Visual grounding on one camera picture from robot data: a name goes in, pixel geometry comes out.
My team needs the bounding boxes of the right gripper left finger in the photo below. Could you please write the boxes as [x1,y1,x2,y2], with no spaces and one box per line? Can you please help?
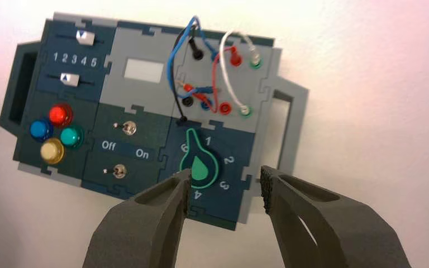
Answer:
[82,168,193,268]

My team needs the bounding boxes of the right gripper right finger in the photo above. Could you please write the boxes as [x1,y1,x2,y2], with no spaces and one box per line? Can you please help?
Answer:
[260,165,412,268]

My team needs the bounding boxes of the black banana plug wire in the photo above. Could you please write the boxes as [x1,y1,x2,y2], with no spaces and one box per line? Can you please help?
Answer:
[173,26,205,127]

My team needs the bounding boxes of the green rotary selector knob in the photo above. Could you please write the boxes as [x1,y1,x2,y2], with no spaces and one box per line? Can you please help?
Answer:
[179,128,220,182]

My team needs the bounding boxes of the green dome push button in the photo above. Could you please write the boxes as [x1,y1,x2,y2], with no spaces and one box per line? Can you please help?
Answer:
[59,125,85,150]

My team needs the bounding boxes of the yellow dome push button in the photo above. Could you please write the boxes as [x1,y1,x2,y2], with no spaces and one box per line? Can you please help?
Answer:
[40,137,66,165]

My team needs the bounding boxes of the red dome push button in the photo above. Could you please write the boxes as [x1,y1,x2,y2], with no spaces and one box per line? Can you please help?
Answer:
[49,103,74,127]

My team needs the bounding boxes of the blue dome push button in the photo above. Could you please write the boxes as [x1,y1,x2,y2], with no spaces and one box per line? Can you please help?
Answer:
[29,118,54,142]

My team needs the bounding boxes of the silver slider knob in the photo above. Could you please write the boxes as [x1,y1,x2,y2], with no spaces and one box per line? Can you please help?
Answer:
[76,30,96,46]
[60,72,80,88]

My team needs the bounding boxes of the metal toggle switch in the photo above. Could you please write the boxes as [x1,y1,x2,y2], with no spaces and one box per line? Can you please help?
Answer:
[113,120,138,135]
[103,164,128,180]

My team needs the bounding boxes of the modular control box with handles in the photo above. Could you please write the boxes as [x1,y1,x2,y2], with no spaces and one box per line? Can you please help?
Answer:
[0,12,309,232]

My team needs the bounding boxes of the blue banana plug wire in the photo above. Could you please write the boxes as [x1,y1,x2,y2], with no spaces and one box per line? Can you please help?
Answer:
[166,15,223,113]

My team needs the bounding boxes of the white banana plug wire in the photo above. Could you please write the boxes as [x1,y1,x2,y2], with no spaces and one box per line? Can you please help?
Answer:
[218,29,263,117]

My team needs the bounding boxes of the red banana plug wire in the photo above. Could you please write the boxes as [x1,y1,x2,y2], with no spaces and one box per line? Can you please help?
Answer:
[183,45,244,113]

